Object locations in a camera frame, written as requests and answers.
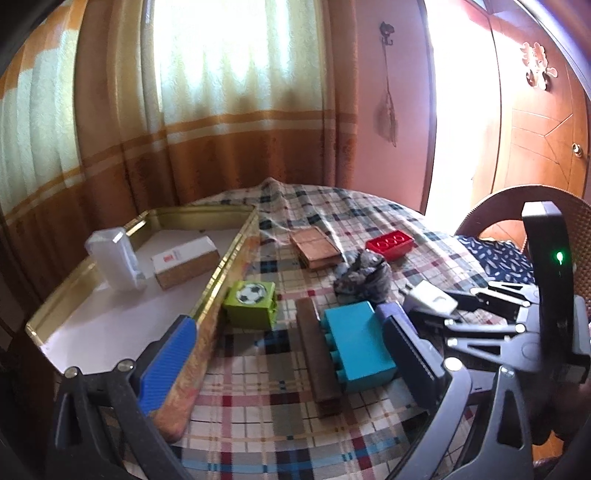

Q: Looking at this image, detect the clear plastic box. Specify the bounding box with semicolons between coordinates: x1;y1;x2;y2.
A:
85;227;146;291

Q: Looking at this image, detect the dark grey lump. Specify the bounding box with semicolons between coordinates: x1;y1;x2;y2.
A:
334;251;391;303

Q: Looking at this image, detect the brown wicker chair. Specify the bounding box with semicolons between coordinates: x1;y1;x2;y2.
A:
454;185;591;259

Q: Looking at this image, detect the square wooden box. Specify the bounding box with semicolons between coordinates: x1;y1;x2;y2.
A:
290;226;341;269

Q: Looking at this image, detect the white block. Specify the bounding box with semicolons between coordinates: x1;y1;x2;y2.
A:
404;281;458;320

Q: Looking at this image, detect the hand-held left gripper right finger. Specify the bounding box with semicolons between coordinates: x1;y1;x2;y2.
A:
383;311;536;480

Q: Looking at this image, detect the teal building block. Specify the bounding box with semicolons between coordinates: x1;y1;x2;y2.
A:
322;301;398;382

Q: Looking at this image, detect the plaid tablecloth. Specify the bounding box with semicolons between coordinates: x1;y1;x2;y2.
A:
124;178;472;480

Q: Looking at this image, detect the green cube with soccer ball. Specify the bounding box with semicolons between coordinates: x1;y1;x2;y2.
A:
222;280;278;330

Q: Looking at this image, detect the wooden door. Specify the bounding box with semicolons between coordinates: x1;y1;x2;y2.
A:
487;0;591;252

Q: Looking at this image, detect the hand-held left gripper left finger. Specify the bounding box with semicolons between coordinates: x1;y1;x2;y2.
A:
46;315;199;480

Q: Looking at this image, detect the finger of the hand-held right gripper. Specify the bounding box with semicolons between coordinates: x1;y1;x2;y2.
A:
445;281;541;320
406;309;533;366

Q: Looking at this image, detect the orange and white striped curtain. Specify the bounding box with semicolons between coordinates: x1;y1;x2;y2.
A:
0;0;360;296

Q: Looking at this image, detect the dark brown wooden block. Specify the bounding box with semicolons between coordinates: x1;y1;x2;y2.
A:
295;299;345;418

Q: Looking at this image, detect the gold door ornament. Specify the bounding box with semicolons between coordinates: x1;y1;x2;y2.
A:
520;41;560;90

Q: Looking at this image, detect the purple block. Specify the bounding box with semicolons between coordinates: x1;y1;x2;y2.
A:
375;302;407;334

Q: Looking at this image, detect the hanging straw tassel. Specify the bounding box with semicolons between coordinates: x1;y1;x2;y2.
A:
376;46;399;147

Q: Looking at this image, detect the red building block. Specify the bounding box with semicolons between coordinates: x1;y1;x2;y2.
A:
366;232;415;260

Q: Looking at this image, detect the white and cork cardboard box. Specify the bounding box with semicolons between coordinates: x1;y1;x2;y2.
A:
151;236;221;290

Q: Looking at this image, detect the dark blue patterned cushion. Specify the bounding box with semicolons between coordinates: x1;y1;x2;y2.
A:
455;234;535;283

